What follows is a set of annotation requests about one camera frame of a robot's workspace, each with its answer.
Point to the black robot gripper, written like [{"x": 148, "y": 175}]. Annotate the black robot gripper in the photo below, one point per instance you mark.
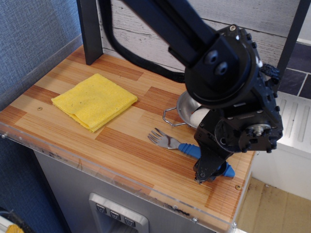
[{"x": 223, "y": 133}]

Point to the blue handled metal fork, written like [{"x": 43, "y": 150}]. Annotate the blue handled metal fork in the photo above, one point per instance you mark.
[{"x": 163, "y": 140}]

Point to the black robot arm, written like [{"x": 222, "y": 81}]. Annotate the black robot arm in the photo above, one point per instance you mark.
[{"x": 224, "y": 74}]

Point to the white grooved appliance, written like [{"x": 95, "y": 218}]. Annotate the white grooved appliance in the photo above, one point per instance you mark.
[{"x": 289, "y": 166}]

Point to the white egg-shaped object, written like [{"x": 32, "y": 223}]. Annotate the white egg-shaped object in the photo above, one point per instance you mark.
[{"x": 198, "y": 115}]

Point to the clear acrylic edge guard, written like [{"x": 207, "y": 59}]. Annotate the clear acrylic edge guard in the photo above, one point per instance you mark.
[{"x": 153, "y": 182}]

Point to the yellow folded cloth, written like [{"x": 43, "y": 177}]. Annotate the yellow folded cloth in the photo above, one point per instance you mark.
[{"x": 94, "y": 102}]

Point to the silver toy dispenser panel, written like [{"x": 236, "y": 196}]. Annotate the silver toy dispenser panel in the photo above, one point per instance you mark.
[{"x": 111, "y": 217}]

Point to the yellow object at corner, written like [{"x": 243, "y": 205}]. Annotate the yellow object at corner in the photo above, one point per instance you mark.
[{"x": 11, "y": 223}]

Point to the silver metal bowl with handles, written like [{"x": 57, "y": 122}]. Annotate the silver metal bowl with handles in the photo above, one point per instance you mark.
[{"x": 185, "y": 107}]

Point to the dark grey right post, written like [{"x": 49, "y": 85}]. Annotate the dark grey right post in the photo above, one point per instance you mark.
[{"x": 296, "y": 25}]

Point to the dark grey post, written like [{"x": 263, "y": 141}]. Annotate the dark grey post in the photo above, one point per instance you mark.
[
  {"x": 296, "y": 25},
  {"x": 90, "y": 29}
]

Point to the dark grey left post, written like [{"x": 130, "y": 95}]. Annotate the dark grey left post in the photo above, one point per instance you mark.
[{"x": 90, "y": 29}]

